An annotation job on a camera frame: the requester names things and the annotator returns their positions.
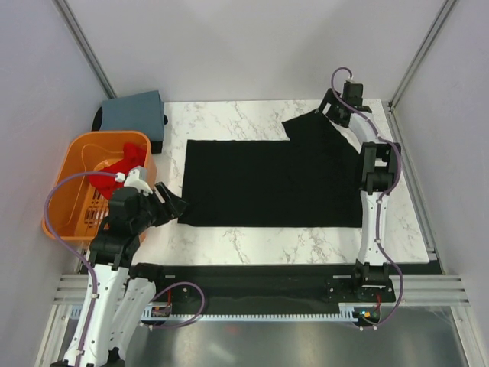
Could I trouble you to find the aluminium base extrusion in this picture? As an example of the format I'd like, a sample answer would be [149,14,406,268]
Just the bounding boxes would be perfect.
[53,274,469,307]

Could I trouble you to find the aluminium frame post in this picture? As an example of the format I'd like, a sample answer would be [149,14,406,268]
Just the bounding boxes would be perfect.
[387,0,458,111]
[53,0,117,99]

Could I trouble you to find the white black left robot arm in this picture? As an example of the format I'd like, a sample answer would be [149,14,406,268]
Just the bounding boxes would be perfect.
[58,182,187,366]

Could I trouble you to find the aluminium frame post right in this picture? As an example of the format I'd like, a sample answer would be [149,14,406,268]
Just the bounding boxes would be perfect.
[387,0,458,111]

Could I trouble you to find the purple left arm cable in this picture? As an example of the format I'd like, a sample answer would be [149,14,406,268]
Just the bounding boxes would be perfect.
[44,171,209,362]

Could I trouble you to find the orange plastic basket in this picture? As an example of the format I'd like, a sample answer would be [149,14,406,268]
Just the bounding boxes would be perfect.
[47,131,157,247]

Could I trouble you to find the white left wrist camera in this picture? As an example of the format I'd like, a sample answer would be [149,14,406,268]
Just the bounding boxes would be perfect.
[115,166,153,196]

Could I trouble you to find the folded grey blue t shirt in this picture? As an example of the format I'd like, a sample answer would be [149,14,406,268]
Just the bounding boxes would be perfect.
[99,90,165,141]

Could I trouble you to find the red t shirt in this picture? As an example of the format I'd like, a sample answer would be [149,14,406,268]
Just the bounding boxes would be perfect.
[88,142,148,200]

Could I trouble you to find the black mounting rail plate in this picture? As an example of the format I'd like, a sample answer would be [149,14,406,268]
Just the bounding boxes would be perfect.
[156,265,377,313]

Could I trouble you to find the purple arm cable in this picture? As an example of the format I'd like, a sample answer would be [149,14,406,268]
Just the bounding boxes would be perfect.
[330,67,404,332]
[44,171,209,362]

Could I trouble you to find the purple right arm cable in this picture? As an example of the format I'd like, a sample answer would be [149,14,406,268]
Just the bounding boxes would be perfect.
[330,67,404,332]

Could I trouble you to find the white slotted cable duct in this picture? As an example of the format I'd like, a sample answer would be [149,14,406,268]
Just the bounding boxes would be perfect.
[141,304,380,323]

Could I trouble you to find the aluminium frame post left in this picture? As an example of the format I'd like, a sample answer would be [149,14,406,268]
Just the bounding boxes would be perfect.
[53,0,117,99]

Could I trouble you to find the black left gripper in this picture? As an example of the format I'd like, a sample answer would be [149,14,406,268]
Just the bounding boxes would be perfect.
[131,181,188,233]

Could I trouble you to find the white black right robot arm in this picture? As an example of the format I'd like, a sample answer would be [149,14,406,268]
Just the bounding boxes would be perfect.
[316,83,403,304]

